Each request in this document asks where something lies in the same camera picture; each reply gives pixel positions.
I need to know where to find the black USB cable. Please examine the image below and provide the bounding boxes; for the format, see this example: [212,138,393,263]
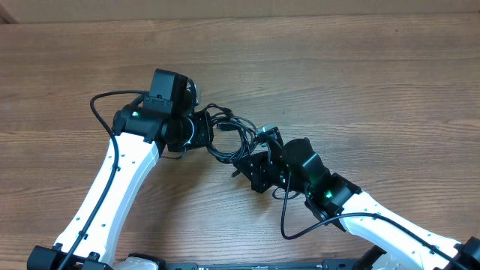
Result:
[202,103,263,178]

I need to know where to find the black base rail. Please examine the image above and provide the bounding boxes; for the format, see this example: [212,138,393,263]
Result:
[113,246,407,270]

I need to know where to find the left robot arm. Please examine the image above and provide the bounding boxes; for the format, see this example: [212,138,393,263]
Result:
[27,69,212,270]

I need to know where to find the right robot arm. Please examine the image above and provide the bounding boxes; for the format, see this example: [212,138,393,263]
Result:
[234,138,479,269]

